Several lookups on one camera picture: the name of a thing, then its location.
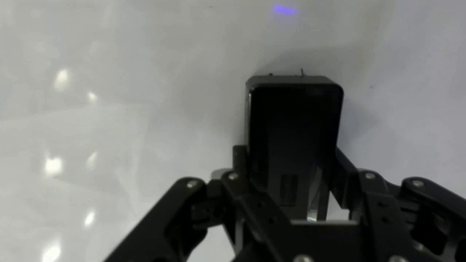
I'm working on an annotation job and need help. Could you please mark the whiteboard with black frame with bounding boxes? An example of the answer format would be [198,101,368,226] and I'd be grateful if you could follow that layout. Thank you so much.
[0,0,466,262]

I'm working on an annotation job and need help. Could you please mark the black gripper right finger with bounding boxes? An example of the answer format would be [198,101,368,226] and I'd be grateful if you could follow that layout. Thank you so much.
[328,147,466,262]

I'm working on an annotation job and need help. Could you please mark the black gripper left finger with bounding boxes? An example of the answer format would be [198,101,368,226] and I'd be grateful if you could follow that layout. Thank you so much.
[102,144,294,262]

